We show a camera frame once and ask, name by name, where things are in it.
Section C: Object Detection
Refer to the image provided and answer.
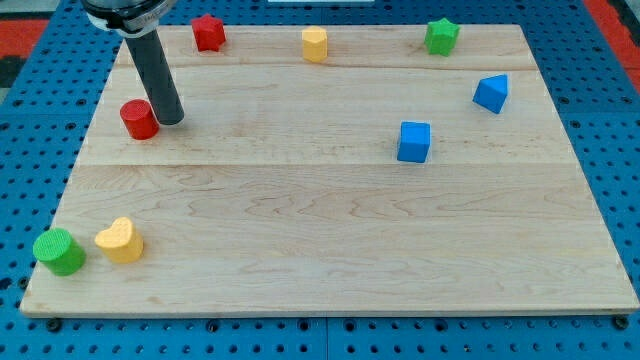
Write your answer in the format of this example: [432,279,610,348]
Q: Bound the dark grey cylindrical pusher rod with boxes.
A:
[125,30,184,126]

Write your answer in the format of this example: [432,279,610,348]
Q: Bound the red star block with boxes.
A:
[191,14,226,52]

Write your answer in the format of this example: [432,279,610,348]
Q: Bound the green star block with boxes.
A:
[424,18,460,56]

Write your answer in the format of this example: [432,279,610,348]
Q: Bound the red cylinder block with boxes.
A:
[120,99,159,140]

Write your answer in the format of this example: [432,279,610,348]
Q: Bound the yellow hexagon block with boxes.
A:
[302,26,328,63]

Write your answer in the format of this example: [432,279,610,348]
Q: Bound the yellow heart block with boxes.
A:
[94,217,144,264]

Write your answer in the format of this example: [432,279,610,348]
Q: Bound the green cylinder block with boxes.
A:
[32,228,86,276]

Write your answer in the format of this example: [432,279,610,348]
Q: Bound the wooden board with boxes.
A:
[20,25,639,318]

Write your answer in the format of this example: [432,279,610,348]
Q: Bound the blue cube block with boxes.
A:
[396,121,431,163]

